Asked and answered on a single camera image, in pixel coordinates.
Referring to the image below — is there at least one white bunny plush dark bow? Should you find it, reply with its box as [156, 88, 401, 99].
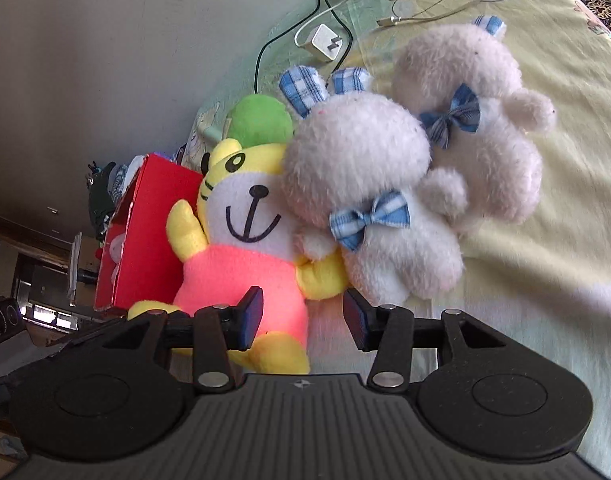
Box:
[390, 15, 557, 226]

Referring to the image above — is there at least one red cardboard box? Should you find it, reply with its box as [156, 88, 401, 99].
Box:
[93, 154, 206, 311]

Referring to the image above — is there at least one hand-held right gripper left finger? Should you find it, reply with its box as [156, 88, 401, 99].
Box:
[102, 286, 264, 394]

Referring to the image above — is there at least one wooden furniture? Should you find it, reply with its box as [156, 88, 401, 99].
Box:
[0, 212, 104, 321]

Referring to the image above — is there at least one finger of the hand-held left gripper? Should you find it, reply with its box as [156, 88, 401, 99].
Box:
[50, 316, 132, 357]

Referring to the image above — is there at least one white charger adapter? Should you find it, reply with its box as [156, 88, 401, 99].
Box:
[309, 23, 349, 63]

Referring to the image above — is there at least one black cable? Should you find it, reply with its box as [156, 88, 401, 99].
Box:
[254, 0, 353, 98]

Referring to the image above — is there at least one yellow tiger plush toy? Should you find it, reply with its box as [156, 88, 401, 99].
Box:
[127, 139, 349, 376]

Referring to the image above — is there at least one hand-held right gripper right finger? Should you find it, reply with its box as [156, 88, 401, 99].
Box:
[342, 287, 507, 394]

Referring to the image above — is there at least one printed yellow bed sheet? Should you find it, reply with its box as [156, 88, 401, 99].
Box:
[176, 0, 611, 461]

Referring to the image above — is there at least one stack of white papers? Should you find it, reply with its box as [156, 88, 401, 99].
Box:
[67, 232, 84, 307]

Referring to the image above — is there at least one white charging cable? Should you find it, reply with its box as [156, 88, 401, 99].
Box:
[294, 0, 523, 48]

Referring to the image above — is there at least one white bunny plush light bow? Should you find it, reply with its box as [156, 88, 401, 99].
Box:
[278, 66, 469, 306]

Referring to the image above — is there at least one green plush toy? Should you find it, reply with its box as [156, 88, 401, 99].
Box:
[198, 94, 295, 153]

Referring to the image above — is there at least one pile of light clothes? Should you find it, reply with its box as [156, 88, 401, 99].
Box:
[110, 152, 186, 201]

